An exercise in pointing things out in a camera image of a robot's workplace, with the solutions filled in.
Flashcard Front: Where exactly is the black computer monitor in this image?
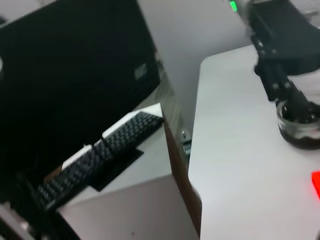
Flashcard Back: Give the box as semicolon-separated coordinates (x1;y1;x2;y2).
0;0;161;181

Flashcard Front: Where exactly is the black monitor stand base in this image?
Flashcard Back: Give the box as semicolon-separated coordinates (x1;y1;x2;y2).
91;147;145;193

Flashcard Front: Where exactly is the black computer keyboard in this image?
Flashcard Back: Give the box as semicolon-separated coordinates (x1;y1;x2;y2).
36;111;165;213

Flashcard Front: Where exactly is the white office desk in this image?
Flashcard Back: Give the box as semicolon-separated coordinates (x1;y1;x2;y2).
0;102;203;240

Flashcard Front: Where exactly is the bright red sloped brick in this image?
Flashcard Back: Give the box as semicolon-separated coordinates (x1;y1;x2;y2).
311;170;320;201

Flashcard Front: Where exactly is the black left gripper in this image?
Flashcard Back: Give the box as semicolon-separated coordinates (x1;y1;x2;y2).
248;0;320;121

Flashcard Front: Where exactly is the small metal table bracket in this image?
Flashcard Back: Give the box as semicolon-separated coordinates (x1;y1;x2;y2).
181;129;193;157

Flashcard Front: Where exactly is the glass teacup black sleeve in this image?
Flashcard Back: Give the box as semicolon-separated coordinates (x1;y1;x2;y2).
275;98;320;151

